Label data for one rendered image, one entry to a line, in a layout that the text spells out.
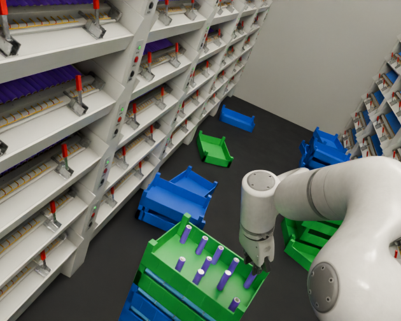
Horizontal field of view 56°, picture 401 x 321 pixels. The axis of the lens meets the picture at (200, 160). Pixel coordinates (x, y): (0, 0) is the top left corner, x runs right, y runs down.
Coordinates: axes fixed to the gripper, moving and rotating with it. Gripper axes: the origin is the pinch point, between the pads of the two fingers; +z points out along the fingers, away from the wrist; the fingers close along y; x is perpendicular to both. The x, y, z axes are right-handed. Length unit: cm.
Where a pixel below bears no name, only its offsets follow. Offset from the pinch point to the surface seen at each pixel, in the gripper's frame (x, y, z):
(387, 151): -137, 57, 61
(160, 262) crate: 22.9, 9.7, -4.3
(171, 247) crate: 16.8, 17.9, 3.2
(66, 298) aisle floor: 52, 36, 32
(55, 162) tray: 39, 39, -24
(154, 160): -5, 93, 37
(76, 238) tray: 42, 45, 15
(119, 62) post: 15, 46, -44
